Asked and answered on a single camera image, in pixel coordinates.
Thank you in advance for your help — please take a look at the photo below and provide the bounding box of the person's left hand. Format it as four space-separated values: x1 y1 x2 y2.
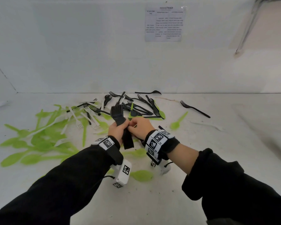
107 120 130 146

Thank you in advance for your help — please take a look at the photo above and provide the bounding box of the person's right hand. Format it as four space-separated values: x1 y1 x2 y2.
127 117 156 140

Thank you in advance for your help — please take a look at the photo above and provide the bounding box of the stack of black spoons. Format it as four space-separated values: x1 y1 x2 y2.
110 104 134 150

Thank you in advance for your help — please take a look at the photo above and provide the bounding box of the pile of white plastic forks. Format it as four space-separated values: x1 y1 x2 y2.
26 92 225 148

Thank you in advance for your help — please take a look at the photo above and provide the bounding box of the pile of black plastic forks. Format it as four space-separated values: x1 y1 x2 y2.
67 90 211 120

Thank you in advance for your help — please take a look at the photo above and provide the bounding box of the pile of plastic cutlery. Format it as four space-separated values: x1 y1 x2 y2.
0 100 189 183

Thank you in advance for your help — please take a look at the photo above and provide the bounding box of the person's left forearm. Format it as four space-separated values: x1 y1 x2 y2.
0 145 117 225

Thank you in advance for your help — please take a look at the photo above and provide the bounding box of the black marker left wrist band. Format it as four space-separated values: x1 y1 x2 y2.
91 136 124 166

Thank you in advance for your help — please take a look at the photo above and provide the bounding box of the black marker wrist band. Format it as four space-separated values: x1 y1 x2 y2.
91 136 124 166
142 129 180 161

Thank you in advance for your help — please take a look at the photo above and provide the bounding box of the black marker right wrist band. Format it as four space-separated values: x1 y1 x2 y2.
142 129 180 161

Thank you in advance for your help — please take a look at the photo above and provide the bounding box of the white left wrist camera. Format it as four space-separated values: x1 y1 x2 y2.
111 159 132 188

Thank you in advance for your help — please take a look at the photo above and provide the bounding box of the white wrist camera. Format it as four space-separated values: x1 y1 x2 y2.
111 159 132 188
151 159 171 175

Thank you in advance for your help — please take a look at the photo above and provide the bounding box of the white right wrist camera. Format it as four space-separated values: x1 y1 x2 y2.
151 159 171 175

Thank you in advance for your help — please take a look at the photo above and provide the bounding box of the printed paper wall notice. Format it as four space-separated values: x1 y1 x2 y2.
145 7 187 43

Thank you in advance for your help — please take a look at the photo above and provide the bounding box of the metal wall bracket frame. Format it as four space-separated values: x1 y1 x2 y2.
235 0 281 55

